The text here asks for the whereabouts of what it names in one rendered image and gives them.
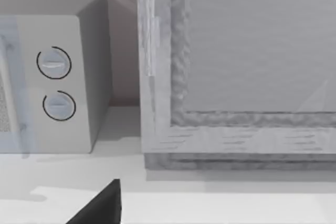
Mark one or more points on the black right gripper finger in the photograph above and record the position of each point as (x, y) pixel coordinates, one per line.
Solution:
(106, 205)

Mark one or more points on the grey cabinet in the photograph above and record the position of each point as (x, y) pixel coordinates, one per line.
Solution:
(236, 77)

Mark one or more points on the pale blue microwave knob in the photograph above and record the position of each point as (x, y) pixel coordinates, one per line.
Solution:
(59, 105)
(53, 62)

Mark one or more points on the pale microwave oven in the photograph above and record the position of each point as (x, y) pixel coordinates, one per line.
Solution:
(78, 82)

